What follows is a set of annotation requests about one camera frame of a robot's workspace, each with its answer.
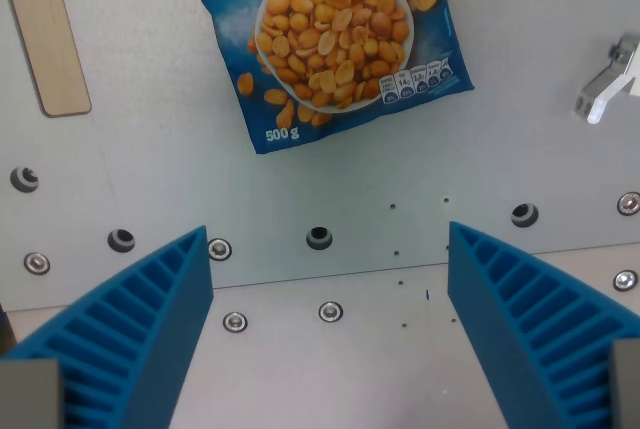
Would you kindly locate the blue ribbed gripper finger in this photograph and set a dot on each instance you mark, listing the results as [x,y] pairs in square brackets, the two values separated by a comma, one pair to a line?
[520,309]
[150,309]

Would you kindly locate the silver hex screw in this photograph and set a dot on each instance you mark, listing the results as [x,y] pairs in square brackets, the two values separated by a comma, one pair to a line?
[330,311]
[235,322]
[625,280]
[219,248]
[37,263]
[629,204]

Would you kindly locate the light wooden board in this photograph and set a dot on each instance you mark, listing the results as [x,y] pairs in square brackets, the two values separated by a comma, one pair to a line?
[44,34]

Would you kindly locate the blue peanut bag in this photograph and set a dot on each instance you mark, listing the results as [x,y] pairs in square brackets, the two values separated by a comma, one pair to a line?
[334,44]

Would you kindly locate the grey metal bracket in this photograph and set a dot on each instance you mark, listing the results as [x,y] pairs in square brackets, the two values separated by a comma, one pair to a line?
[608,80]

